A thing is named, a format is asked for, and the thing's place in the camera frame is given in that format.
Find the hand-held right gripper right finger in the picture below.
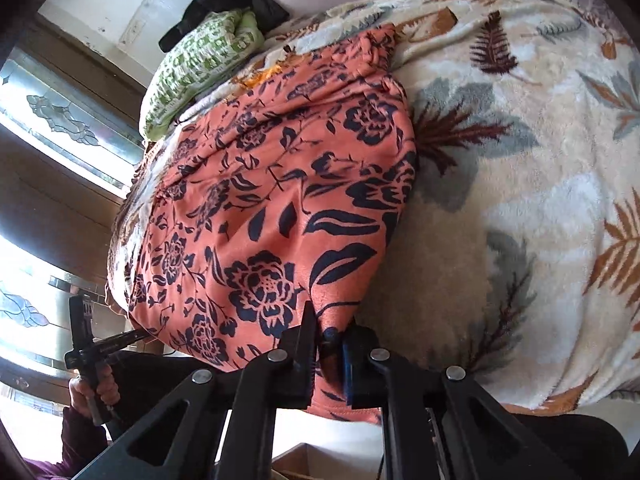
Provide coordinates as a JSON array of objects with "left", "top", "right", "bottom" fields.
[{"left": 341, "top": 327, "right": 568, "bottom": 480}]

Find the person's dark clothing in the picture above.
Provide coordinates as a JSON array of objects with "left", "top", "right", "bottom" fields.
[{"left": 107, "top": 350, "right": 628, "bottom": 480}]

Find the person's left forearm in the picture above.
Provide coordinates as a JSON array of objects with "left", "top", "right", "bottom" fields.
[{"left": 20, "top": 405, "right": 111, "bottom": 480}]

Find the cardboard box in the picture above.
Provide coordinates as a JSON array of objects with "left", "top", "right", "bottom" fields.
[{"left": 272, "top": 442, "right": 386, "bottom": 480}]

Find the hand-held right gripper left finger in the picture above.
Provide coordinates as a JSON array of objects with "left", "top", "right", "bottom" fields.
[{"left": 72, "top": 301, "right": 321, "bottom": 480}]

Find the etched glass window pane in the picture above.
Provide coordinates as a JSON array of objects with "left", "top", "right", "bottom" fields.
[
  {"left": 0, "top": 45, "right": 146, "bottom": 196},
  {"left": 0, "top": 235, "right": 108, "bottom": 376}
]

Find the person's left hand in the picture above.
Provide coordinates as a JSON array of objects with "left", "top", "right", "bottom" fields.
[{"left": 67, "top": 355, "right": 122, "bottom": 427}]

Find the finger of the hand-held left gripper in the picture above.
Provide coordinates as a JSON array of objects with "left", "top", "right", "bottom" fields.
[{"left": 92, "top": 329, "right": 149, "bottom": 352}]

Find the wooden window frame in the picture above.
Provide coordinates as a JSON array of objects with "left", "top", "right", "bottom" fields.
[{"left": 0, "top": 15, "right": 151, "bottom": 411}]

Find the green patterned cloth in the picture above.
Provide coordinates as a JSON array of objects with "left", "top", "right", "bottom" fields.
[{"left": 140, "top": 9, "right": 266, "bottom": 142}]

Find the leaf print fleece blanket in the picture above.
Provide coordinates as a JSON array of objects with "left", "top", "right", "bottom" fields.
[{"left": 107, "top": 0, "right": 640, "bottom": 411}]

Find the orange floral garment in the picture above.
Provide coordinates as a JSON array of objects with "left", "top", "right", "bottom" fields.
[{"left": 125, "top": 24, "right": 418, "bottom": 426}]

